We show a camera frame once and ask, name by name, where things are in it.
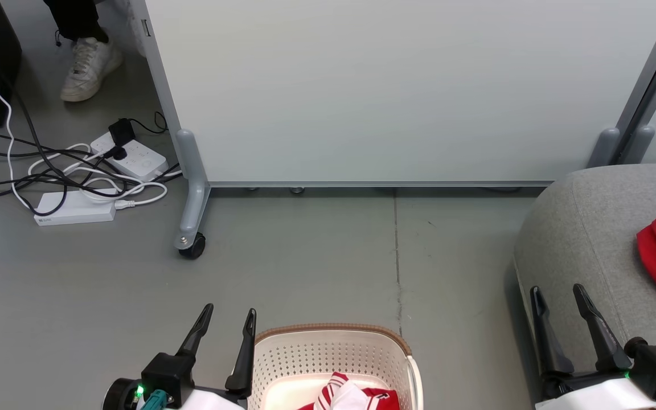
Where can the white long power strip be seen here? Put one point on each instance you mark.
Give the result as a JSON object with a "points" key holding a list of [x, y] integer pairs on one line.
{"points": [[77, 212]]}

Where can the white sneaker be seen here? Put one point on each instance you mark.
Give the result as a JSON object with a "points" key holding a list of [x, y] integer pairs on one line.
{"points": [[89, 65]]}

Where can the grey partition leg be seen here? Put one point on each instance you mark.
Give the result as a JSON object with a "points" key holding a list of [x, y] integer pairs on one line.
{"points": [[194, 188]]}

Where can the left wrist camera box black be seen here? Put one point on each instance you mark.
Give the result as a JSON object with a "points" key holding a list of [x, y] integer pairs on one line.
{"points": [[168, 373]]}

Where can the large white partition panel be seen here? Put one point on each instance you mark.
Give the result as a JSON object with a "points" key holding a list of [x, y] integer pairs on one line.
{"points": [[390, 85]]}

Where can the person's legs black trousers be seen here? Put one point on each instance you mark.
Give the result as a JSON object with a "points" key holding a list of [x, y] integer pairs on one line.
{"points": [[77, 17]]}

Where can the grey partition foot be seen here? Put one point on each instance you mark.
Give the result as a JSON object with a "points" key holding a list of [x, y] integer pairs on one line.
{"points": [[604, 148], [641, 145]]}

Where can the black caster wheel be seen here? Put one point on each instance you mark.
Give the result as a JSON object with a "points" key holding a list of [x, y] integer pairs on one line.
{"points": [[196, 248]]}

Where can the white square power strip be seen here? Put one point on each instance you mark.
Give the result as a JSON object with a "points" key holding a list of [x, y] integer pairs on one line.
{"points": [[143, 159]]}

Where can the grey fabric sofa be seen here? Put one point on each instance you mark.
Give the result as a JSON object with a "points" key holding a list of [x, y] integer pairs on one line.
{"points": [[584, 228]]}

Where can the black power adapter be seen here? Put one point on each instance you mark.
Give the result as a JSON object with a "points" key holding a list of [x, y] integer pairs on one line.
{"points": [[122, 131]]}

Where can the cream perforated laundry basket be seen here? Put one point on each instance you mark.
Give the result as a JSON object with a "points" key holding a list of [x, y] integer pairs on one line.
{"points": [[328, 353]]}

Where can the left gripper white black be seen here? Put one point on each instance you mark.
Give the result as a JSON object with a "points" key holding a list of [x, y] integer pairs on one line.
{"points": [[123, 396]]}

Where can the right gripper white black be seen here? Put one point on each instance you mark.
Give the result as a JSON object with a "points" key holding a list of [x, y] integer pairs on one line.
{"points": [[601, 396]]}

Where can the black plug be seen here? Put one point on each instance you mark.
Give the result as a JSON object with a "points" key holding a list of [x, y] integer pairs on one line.
{"points": [[116, 153]]}

